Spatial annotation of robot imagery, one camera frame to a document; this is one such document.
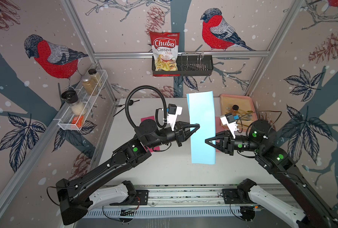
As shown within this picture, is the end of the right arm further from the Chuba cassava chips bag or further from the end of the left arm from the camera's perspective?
the Chuba cassava chips bag

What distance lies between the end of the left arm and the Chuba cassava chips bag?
47cm

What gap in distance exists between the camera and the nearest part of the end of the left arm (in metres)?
0.48

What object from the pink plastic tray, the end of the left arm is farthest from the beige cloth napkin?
the end of the left arm

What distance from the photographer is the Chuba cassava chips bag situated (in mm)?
832
